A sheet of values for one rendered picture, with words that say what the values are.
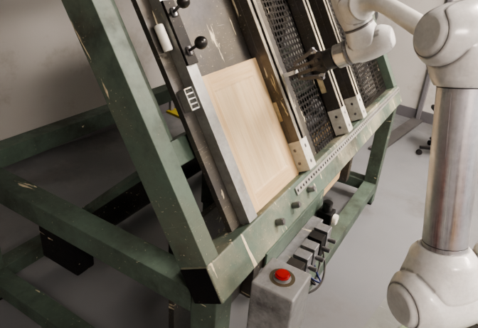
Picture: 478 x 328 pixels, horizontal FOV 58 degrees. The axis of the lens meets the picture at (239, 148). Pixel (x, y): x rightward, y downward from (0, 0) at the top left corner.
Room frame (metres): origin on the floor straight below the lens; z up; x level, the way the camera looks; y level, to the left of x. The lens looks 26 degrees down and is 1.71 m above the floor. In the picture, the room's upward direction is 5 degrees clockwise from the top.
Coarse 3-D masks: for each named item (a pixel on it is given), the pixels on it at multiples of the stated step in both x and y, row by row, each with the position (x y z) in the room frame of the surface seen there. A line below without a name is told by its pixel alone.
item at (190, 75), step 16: (160, 0) 1.31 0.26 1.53; (160, 16) 1.31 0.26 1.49; (176, 48) 1.28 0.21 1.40; (176, 64) 1.28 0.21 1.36; (192, 64) 1.28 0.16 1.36; (192, 80) 1.25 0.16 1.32; (208, 96) 1.27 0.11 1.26; (208, 112) 1.23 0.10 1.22; (208, 128) 1.21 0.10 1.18; (208, 144) 1.21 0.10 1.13; (224, 144) 1.22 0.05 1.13; (224, 160) 1.18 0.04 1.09; (224, 176) 1.18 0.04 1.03; (240, 176) 1.20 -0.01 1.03; (240, 192) 1.17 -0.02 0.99; (240, 208) 1.15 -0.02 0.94
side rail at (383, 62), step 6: (384, 54) 2.82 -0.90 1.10; (378, 60) 2.81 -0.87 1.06; (384, 60) 2.80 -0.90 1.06; (384, 66) 2.79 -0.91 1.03; (390, 66) 2.83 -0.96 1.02; (384, 72) 2.79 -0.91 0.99; (390, 72) 2.79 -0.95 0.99; (384, 78) 2.78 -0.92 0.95; (390, 78) 2.77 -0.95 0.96; (390, 84) 2.76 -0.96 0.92; (396, 84) 2.81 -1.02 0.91
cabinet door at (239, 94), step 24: (216, 72) 1.39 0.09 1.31; (240, 72) 1.50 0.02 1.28; (216, 96) 1.34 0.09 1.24; (240, 96) 1.44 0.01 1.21; (264, 96) 1.55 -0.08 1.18; (240, 120) 1.38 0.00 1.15; (264, 120) 1.49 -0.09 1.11; (240, 144) 1.31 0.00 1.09; (264, 144) 1.42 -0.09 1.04; (240, 168) 1.25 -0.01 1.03; (264, 168) 1.35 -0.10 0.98; (288, 168) 1.46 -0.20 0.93; (264, 192) 1.28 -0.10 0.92
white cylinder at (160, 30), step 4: (160, 24) 1.28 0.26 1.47; (156, 28) 1.27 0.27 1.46; (160, 28) 1.27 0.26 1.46; (164, 28) 1.28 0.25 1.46; (156, 32) 1.27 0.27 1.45; (160, 32) 1.27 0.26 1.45; (164, 32) 1.27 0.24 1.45; (160, 36) 1.26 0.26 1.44; (164, 36) 1.26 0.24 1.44; (160, 40) 1.26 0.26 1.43; (164, 40) 1.26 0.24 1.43; (168, 40) 1.27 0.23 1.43; (164, 44) 1.26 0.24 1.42; (168, 44) 1.26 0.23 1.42; (164, 48) 1.25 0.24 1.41; (168, 48) 1.25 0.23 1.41; (172, 48) 1.27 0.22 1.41; (164, 52) 1.26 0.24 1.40
